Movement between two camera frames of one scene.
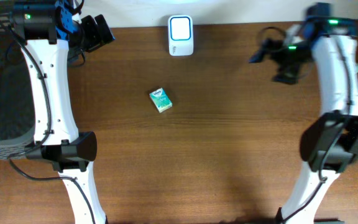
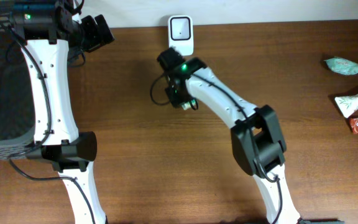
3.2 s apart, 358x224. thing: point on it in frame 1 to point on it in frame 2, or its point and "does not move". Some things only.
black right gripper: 274,58 to 169,59
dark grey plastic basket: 7,113 does not move
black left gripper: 97,39 does not move
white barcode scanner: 180,35 does not move
